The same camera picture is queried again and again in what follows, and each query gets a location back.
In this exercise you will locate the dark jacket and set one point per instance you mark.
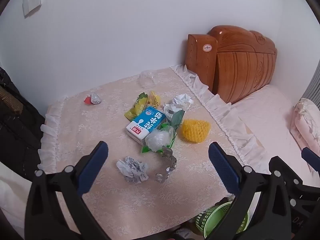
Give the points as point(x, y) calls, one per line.
point(17, 120)

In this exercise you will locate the white wall switch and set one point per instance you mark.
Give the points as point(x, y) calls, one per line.
point(32, 1)

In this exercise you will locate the green plastic basket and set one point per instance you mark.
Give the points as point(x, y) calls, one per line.
point(215, 220)

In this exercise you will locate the wooden headboard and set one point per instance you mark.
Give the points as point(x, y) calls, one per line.
point(237, 62)

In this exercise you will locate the crushed clear plastic bottle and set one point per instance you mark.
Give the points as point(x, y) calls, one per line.
point(168, 163)

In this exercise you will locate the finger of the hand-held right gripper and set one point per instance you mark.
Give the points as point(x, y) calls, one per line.
point(311, 158)

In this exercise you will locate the grey striped curtain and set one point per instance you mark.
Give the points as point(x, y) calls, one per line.
point(313, 85)

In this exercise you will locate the white cloth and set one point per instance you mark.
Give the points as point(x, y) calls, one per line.
point(12, 195)

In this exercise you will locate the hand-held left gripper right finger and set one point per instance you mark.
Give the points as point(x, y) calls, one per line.
point(222, 165)

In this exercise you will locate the yellow crumpled wrapper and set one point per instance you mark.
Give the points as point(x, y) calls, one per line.
point(153, 98)

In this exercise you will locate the green plastic bag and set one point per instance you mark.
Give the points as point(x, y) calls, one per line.
point(178, 118)

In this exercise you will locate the crumpled printed paper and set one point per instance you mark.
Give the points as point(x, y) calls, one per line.
point(132, 168)

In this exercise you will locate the red silver wrapper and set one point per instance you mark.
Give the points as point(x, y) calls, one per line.
point(93, 99)

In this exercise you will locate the blue white milk carton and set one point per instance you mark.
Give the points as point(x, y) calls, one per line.
point(147, 123)

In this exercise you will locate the pink ruffled pillow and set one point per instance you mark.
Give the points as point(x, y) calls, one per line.
point(306, 122)

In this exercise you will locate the bed with pink sheet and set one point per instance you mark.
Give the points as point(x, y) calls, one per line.
point(265, 120)

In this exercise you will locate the crumpled clear plastic wrap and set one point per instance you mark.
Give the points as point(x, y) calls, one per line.
point(158, 138)

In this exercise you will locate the yellow foam fruit net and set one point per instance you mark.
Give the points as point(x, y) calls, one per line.
point(195, 130)

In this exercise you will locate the white foil wrapper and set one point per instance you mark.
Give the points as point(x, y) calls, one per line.
point(181, 101)

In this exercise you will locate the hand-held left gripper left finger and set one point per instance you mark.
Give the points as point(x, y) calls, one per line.
point(93, 162)

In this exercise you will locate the clear plastic cup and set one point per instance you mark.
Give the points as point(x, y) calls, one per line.
point(147, 78)

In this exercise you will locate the green yellow snack packet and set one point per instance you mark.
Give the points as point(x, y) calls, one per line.
point(137, 106)

